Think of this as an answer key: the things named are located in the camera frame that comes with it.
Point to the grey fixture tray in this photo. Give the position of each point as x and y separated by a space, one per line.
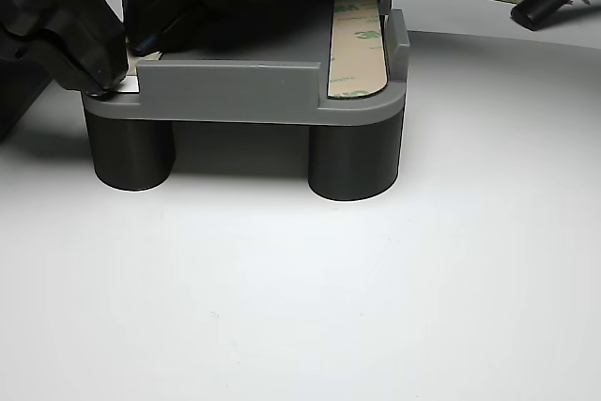
235 86

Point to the gripper finger with metal tip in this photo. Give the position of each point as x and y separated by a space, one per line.
84 53

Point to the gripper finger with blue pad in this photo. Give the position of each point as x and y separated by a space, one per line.
159 16

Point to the black cylinder leg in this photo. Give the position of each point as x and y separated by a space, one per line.
131 152
352 157

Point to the beige adhesive tape strip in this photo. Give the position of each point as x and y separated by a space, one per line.
143 58
357 53

